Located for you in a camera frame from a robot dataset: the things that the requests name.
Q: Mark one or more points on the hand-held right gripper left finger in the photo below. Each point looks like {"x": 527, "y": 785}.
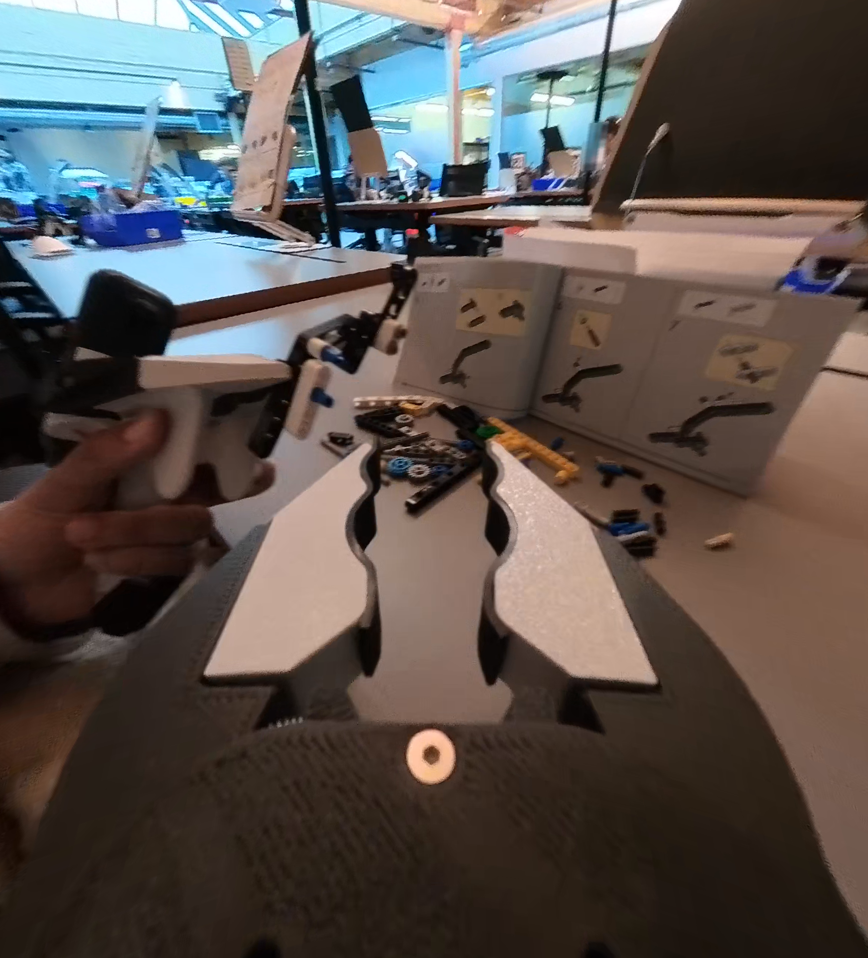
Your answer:
{"x": 291, "y": 591}

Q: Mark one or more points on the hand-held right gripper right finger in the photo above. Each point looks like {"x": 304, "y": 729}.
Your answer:
{"x": 568, "y": 591}

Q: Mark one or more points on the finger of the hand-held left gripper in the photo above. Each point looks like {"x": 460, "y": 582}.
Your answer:
{"x": 209, "y": 372}

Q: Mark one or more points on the black and white lego assembly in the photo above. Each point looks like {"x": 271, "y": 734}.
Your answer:
{"x": 351, "y": 337}

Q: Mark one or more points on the pile of loose lego pieces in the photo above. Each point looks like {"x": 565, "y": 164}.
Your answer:
{"x": 434, "y": 468}

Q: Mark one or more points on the person's left hand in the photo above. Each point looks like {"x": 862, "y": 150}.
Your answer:
{"x": 52, "y": 546}

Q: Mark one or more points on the small blue storage bin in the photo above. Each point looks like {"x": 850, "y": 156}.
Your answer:
{"x": 134, "y": 227}

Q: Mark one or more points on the grey table with wooden edge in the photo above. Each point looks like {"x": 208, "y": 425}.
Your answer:
{"x": 216, "y": 269}

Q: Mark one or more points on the cardboard stand with paper sheet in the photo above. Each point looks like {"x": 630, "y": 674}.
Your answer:
{"x": 269, "y": 135}

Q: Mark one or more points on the grey cardboard parts box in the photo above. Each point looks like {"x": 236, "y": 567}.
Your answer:
{"x": 628, "y": 359}

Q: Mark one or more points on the black vertical pole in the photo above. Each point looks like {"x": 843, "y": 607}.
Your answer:
{"x": 321, "y": 150}

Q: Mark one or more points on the white box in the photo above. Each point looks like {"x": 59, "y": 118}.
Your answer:
{"x": 576, "y": 251}

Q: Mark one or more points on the black board with cardboard edge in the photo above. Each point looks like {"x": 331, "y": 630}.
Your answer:
{"x": 763, "y": 97}

